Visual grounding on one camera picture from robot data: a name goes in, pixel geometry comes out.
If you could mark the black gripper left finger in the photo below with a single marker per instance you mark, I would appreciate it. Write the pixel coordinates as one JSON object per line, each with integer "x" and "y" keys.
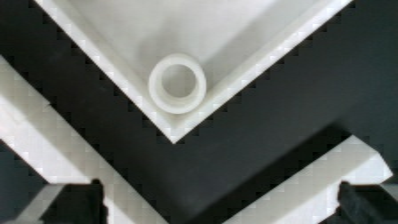
{"x": 66, "y": 204}

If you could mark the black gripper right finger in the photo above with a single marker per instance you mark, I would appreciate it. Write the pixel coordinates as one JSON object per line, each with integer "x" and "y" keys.
{"x": 368, "y": 205}

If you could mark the white square tabletop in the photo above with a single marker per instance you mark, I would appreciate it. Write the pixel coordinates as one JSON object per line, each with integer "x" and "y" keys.
{"x": 183, "y": 49}

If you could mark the white U-shaped obstacle fence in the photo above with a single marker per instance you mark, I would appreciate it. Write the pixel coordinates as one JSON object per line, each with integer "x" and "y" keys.
{"x": 299, "y": 203}

